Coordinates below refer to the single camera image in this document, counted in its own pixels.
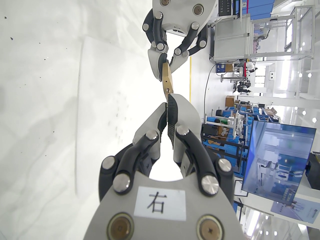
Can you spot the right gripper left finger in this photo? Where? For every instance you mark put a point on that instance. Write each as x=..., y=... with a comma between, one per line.
x=140, y=136

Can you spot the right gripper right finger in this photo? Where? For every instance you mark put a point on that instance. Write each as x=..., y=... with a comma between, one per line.
x=186, y=116

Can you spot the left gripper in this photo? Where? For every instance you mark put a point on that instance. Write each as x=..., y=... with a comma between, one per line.
x=180, y=1

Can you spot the small metal key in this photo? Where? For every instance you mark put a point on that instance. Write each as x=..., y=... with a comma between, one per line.
x=168, y=90

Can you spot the brown cardboard box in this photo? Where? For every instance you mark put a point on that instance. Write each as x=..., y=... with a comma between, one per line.
x=230, y=101

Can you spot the small blue electrical box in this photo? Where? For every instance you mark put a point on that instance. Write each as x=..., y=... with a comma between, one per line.
x=220, y=67

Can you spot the blue workbench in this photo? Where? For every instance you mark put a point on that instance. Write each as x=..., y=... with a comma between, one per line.
x=230, y=148

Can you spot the grey metal cabinet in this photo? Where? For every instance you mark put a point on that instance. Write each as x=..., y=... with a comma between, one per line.
x=230, y=38

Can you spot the blue partition panel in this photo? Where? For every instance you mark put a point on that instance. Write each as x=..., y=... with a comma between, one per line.
x=260, y=6

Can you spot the large flat screen monitor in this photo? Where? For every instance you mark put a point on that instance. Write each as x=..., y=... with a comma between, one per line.
x=277, y=161

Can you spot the white poster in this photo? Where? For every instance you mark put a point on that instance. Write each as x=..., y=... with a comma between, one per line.
x=300, y=212

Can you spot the glass enclosure with aluminium frame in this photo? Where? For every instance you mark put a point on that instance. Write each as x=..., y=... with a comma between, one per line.
x=303, y=31

